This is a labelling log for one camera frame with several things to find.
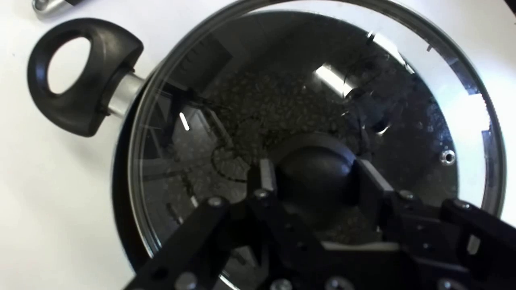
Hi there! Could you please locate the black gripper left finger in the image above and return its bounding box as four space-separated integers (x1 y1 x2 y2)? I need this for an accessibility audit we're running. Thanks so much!
126 157 324 290

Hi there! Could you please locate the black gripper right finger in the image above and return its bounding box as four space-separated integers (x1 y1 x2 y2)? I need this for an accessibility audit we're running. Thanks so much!
321 157 516 290

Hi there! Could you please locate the glass lid with black knob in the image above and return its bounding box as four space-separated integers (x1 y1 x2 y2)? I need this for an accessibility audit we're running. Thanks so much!
126 0 508 290

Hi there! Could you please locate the black cooking pot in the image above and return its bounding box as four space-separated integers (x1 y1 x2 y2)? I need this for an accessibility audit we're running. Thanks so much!
26 0 509 270

